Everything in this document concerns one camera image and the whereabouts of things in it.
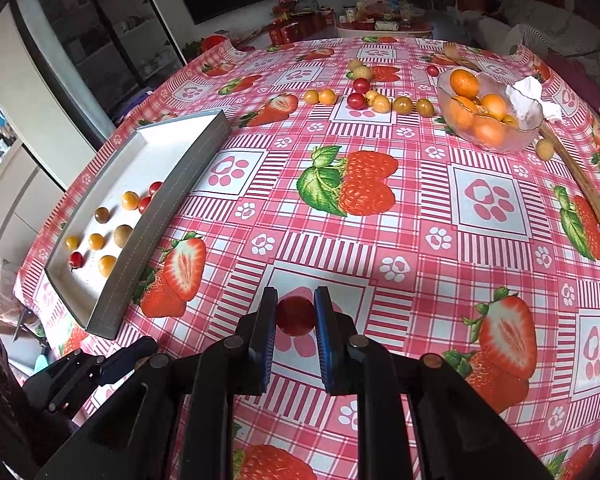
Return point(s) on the long wooden stick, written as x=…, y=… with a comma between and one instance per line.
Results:
x=580, y=180

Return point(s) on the white sofa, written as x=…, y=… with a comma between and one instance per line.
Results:
x=530, y=25

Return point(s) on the white tray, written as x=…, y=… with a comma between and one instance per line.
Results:
x=150, y=155

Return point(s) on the red plastic chair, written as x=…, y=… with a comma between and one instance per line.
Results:
x=212, y=42

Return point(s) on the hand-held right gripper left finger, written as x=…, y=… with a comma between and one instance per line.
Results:
x=267, y=340

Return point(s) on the crumpled white tissue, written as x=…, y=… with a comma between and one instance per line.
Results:
x=527, y=92

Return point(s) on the strawberry printed tablecloth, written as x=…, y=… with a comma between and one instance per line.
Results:
x=430, y=270

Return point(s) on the red cherry tomato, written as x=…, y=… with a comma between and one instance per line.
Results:
x=155, y=188
x=295, y=315
x=356, y=101
x=144, y=204
x=362, y=85
x=75, y=259
x=432, y=70

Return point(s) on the flower bouquet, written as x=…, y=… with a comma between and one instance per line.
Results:
x=285, y=7

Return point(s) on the stack of red gift boxes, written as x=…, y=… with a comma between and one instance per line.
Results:
x=300, y=29

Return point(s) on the small orange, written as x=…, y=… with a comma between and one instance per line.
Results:
x=510, y=121

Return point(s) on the round coffee table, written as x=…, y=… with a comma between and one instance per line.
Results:
x=385, y=27

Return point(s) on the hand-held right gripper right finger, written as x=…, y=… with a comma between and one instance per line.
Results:
x=325, y=340

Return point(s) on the glass door cabinet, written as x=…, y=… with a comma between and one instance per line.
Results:
x=115, y=35

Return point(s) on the glass bowl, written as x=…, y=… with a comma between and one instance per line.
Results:
x=522, y=136

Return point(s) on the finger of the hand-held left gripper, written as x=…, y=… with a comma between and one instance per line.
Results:
x=127, y=357
x=75, y=360

